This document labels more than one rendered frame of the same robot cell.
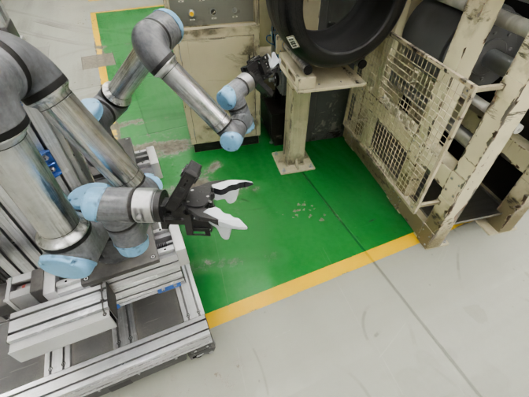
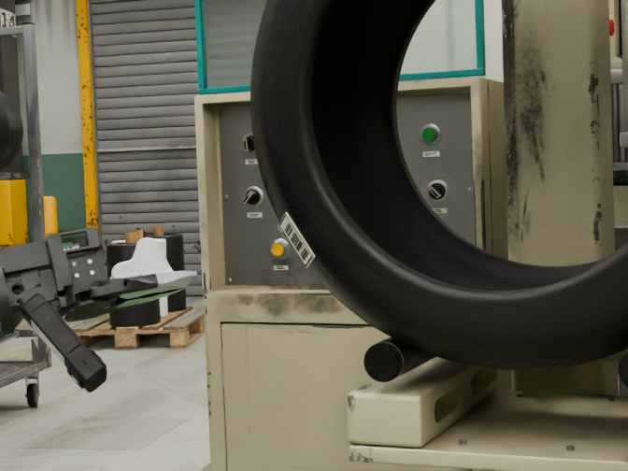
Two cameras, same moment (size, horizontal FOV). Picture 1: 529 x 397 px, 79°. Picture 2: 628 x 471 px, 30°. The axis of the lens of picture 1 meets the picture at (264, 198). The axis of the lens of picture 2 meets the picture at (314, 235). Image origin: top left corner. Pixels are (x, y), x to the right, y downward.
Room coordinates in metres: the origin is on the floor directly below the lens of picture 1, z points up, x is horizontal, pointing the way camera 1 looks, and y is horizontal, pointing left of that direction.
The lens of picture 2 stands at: (0.42, -0.93, 1.11)
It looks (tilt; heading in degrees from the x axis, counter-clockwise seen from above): 3 degrees down; 37
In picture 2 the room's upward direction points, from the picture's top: 2 degrees counter-clockwise
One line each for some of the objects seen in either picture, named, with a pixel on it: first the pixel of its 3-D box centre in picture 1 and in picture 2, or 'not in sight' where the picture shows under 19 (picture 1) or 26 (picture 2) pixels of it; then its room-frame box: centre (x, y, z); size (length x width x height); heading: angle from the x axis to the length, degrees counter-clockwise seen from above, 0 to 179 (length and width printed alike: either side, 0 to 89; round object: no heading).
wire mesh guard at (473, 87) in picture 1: (389, 111); not in sight; (1.56, -0.68, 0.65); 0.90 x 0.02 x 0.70; 14
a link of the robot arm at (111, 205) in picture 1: (113, 205); not in sight; (0.48, 0.33, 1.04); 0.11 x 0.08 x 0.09; 88
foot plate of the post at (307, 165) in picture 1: (293, 159); not in sight; (1.94, -0.22, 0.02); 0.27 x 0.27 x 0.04; 14
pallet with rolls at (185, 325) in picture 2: not in sight; (145, 283); (6.32, 5.04, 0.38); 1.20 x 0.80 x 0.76; 31
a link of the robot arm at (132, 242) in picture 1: (130, 228); not in sight; (0.50, 0.32, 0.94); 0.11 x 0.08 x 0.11; 178
